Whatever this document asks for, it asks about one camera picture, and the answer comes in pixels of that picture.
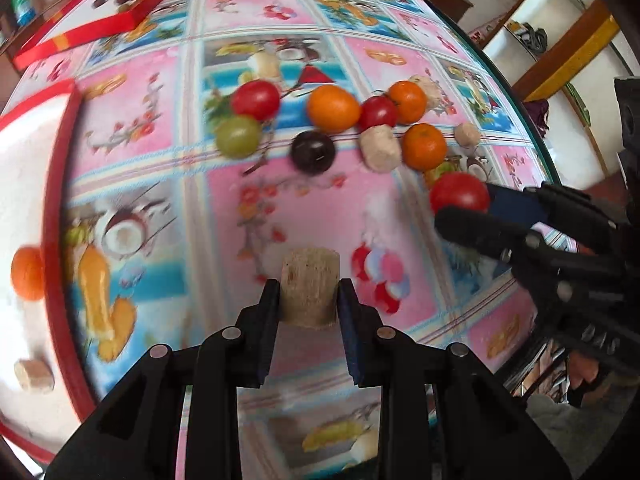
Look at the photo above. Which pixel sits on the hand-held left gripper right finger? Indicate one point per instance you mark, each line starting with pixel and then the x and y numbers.
pixel 350 332

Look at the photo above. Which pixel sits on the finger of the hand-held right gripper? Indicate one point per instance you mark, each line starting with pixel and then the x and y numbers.
pixel 475 227
pixel 515 205

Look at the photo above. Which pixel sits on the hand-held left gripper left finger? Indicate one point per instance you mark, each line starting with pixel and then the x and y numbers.
pixel 267 332

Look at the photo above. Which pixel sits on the beige cork piece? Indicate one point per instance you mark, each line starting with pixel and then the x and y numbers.
pixel 466 135
pixel 310 285
pixel 33 375
pixel 380 149

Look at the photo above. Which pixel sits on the green round fruit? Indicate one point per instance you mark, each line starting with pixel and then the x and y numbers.
pixel 237 136

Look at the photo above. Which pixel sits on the large red tomato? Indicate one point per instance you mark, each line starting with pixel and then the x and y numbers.
pixel 255 100

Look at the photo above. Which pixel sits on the red gift box tray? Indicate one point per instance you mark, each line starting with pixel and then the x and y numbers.
pixel 65 25
pixel 25 170

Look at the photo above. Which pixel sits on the person's right hand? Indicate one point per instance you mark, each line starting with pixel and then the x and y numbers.
pixel 590 380

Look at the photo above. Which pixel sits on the fruit print tablecloth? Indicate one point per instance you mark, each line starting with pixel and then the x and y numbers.
pixel 300 210

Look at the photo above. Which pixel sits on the red tomato with stem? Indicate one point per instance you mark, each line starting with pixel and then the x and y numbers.
pixel 377 114

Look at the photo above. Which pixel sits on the green water bottle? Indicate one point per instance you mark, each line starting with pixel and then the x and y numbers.
pixel 22 7

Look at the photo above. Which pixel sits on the white wall shelf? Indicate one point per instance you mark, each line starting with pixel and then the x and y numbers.
pixel 565 25

